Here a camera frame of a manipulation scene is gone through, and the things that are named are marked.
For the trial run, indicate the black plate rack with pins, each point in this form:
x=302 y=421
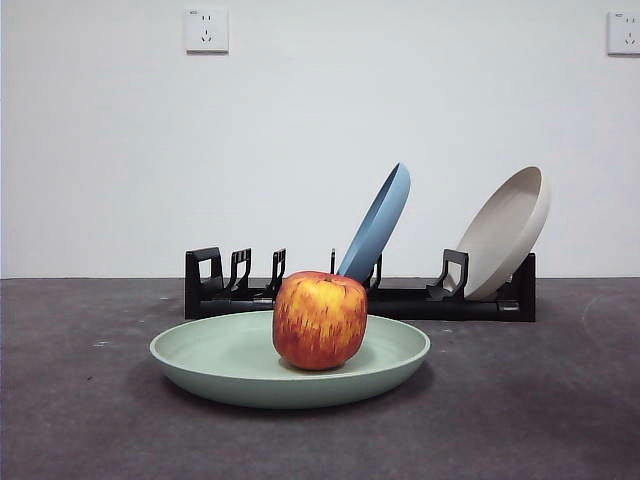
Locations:
x=448 y=310

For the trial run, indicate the red yellow apple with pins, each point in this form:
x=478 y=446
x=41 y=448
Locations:
x=320 y=320

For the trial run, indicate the beige plate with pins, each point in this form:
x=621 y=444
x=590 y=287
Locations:
x=505 y=230

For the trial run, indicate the white wall socket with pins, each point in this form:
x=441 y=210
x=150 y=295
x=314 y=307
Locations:
x=207 y=31
x=625 y=33

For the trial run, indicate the blue plate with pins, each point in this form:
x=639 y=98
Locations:
x=381 y=225

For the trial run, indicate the green plate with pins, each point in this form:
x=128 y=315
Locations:
x=222 y=370

